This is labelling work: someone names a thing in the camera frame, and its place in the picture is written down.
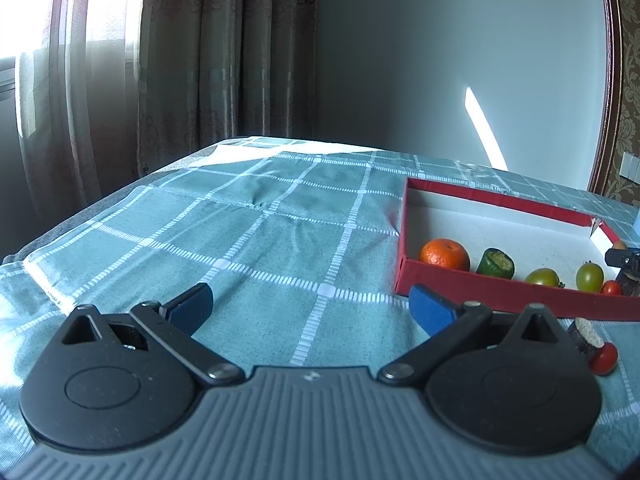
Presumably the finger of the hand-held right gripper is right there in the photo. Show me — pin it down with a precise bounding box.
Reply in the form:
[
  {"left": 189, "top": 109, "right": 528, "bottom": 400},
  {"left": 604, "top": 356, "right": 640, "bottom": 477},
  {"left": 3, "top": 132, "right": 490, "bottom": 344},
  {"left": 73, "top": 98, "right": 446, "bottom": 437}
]
[{"left": 605, "top": 247, "right": 640, "bottom": 281}]

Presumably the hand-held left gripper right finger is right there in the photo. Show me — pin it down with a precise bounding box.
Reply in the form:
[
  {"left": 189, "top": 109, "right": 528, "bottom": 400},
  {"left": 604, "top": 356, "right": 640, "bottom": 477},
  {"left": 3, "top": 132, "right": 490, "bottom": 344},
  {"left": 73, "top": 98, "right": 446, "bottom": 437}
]
[{"left": 377, "top": 284, "right": 564, "bottom": 389}]

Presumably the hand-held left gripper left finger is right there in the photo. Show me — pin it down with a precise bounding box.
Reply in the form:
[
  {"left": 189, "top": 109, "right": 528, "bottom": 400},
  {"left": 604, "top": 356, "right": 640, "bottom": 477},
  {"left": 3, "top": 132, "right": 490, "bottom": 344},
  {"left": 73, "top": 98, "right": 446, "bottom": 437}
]
[{"left": 62, "top": 282, "right": 245, "bottom": 389}]

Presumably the green tomato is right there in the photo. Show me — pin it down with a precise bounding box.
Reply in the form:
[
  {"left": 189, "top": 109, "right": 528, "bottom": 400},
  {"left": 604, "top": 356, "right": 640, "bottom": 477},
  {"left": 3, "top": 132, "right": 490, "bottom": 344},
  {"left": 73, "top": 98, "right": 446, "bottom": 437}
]
[
  {"left": 524, "top": 268, "right": 562, "bottom": 288},
  {"left": 575, "top": 260, "right": 605, "bottom": 292}
]

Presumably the orange mandarin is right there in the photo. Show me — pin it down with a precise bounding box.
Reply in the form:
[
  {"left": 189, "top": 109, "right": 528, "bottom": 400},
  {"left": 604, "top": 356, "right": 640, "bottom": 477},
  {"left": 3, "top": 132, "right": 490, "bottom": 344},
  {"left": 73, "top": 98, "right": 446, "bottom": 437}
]
[{"left": 419, "top": 238, "right": 471, "bottom": 272}]

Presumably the red cardboard box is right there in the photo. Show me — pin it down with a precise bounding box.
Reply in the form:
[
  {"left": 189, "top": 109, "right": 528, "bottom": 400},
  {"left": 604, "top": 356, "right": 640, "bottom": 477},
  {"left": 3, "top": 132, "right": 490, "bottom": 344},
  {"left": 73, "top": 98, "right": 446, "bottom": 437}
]
[{"left": 395, "top": 176, "right": 640, "bottom": 322}]

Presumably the green cucumber piece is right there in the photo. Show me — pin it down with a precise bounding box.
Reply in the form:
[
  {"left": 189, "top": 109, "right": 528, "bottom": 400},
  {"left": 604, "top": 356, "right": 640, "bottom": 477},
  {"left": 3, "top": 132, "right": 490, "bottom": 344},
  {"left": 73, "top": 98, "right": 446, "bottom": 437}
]
[{"left": 476, "top": 247, "right": 515, "bottom": 278}]

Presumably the teal checked tablecloth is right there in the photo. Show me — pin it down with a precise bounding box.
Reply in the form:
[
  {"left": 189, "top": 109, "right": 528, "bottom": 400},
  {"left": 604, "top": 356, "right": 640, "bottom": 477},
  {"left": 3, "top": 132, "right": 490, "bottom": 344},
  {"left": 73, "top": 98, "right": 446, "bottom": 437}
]
[{"left": 0, "top": 137, "right": 640, "bottom": 461}]

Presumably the sheer white curtain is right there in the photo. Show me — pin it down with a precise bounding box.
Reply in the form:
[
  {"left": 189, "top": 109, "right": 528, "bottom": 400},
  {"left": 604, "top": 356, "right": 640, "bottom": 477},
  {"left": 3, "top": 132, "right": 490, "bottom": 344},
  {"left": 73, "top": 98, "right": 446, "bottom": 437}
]
[{"left": 0, "top": 0, "right": 151, "bottom": 256}]

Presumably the patterned brown curtain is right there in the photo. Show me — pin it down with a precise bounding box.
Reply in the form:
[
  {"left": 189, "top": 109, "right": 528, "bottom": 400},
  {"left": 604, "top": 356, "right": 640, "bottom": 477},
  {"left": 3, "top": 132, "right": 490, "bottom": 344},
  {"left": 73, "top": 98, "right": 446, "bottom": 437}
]
[{"left": 135, "top": 0, "right": 321, "bottom": 181}]

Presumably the wooden wall frame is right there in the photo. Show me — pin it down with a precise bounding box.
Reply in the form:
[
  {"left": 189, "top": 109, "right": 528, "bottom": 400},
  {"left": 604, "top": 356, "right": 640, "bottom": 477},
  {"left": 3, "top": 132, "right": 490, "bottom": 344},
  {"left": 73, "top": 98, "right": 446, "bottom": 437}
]
[{"left": 587, "top": 0, "right": 626, "bottom": 193}]

